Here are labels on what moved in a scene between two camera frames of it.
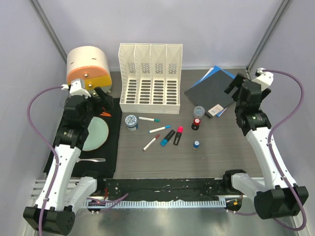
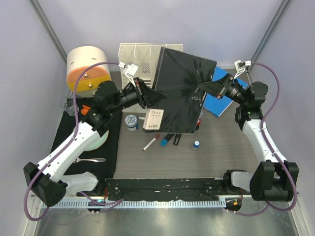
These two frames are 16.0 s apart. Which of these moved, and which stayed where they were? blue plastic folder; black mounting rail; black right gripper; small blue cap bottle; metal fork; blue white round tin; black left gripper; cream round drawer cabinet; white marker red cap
Moved: black right gripper; black left gripper; blue plastic folder
Stayed: black mounting rail; cream round drawer cabinet; metal fork; blue white round tin; small blue cap bottle; white marker red cap
